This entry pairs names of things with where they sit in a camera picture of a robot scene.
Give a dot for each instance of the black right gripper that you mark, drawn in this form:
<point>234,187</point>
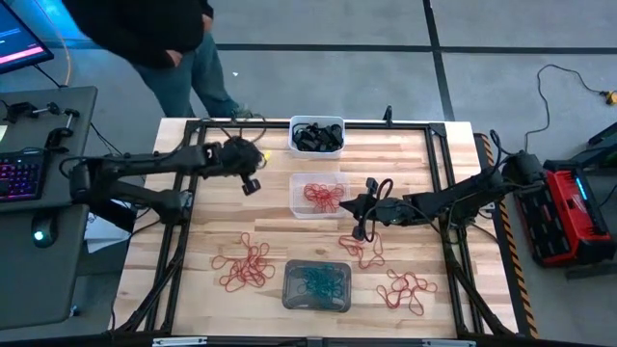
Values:
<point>393,212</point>

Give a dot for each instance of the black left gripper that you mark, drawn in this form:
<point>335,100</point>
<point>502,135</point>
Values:
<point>241,154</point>

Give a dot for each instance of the teal thin rubber band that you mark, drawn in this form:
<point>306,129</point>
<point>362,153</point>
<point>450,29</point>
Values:
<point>332,274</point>
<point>311,274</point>
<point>337,289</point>

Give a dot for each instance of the red and teal band cluster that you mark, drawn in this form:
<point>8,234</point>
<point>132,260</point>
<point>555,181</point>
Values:
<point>320,286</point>

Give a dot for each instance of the pile of blue rubber bands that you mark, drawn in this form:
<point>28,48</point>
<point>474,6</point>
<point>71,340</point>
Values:
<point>315,294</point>

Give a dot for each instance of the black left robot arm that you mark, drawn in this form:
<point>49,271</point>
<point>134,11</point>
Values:
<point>144,161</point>

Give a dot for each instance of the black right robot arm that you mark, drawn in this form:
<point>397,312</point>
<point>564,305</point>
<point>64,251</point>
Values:
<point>463,197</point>

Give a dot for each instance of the yellow tag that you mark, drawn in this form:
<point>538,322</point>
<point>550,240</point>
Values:
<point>266,155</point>

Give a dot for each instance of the clear plastic basket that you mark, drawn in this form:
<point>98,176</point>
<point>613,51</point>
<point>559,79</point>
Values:
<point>296,212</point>

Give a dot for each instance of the white plastic basket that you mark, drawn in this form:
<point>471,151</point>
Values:
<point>315,155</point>

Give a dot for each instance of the grey translucent plastic basket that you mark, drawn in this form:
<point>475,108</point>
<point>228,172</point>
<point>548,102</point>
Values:
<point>289,303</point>

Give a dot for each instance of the black table clamp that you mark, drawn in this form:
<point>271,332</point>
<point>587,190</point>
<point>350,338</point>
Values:
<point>388,114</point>

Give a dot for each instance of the yellow black hazard tape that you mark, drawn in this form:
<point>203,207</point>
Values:
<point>508,241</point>

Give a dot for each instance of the white paper sheet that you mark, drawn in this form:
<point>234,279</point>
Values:
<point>103,236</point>

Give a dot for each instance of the person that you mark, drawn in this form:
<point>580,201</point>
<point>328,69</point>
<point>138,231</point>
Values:
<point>144,34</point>

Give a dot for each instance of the grey desk panel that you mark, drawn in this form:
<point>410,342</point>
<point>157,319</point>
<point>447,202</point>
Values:
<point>29,289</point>
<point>67,120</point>

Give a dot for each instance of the black screw clamp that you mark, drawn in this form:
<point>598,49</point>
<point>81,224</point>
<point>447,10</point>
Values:
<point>29,108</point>
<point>60,132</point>

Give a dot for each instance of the black computer mouse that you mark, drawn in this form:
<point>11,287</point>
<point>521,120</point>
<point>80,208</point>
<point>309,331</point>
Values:
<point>43,231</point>

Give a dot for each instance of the red black power station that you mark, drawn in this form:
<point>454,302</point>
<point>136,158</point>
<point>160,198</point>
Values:
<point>573,217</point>

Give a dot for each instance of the backlit black keyboard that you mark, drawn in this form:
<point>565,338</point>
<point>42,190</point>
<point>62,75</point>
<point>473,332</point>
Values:
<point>19,176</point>

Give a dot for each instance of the dark teal case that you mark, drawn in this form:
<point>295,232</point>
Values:
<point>605,144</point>

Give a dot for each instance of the computer monitor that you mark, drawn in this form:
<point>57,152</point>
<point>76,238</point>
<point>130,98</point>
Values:
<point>19,38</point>

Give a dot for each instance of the yellow plug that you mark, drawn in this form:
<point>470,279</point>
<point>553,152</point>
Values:
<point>611,98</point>

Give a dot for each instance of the black aluminium frame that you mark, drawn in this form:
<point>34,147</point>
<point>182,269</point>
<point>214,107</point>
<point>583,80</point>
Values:
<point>414,126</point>

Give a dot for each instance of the white metal bracket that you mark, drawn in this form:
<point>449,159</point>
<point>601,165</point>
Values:
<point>178,341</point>
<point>448,342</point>

